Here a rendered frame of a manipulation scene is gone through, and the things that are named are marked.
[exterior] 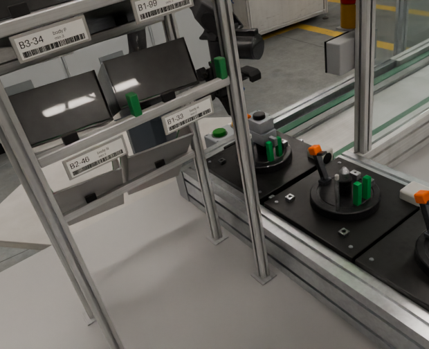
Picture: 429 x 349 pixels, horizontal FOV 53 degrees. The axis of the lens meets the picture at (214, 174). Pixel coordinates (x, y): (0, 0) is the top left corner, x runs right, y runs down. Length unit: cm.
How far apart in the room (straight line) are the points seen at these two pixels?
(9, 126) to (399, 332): 63
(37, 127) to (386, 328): 61
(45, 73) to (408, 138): 317
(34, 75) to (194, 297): 318
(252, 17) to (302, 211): 440
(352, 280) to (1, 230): 97
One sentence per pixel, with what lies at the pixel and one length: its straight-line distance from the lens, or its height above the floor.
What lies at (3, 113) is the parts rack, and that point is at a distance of 56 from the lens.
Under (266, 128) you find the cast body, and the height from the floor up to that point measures 107.
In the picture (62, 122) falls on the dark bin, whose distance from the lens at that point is 63.
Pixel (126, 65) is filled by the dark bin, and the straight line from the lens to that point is 67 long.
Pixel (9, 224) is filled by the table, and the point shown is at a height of 86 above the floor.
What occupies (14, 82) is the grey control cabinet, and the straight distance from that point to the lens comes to 391.
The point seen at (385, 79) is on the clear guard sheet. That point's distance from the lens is 111.
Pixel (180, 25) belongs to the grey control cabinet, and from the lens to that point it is 420.
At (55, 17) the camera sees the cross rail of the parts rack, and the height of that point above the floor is 146.
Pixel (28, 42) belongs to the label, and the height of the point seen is 145.
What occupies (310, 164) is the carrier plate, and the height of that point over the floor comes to 97.
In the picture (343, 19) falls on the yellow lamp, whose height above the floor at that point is 128.
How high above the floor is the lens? 155
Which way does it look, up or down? 33 degrees down
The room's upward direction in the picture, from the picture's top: 12 degrees counter-clockwise
